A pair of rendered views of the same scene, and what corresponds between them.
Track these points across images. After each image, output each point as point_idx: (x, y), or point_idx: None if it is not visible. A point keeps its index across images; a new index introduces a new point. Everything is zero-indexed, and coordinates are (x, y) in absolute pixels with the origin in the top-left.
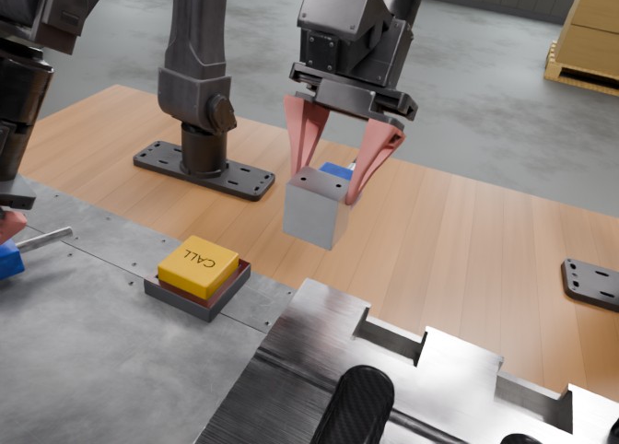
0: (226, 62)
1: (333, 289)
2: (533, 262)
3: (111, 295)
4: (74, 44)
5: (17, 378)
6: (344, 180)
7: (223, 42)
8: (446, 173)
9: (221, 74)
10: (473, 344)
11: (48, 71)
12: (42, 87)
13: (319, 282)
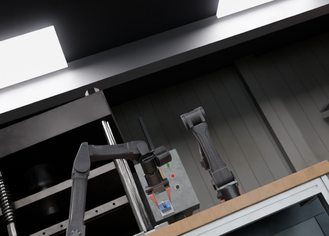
0: (210, 169)
1: (161, 224)
2: None
3: None
4: (204, 168)
5: None
6: (160, 203)
7: (209, 163)
8: (151, 232)
9: (211, 172)
10: (135, 235)
11: (210, 173)
12: (211, 176)
13: (164, 222)
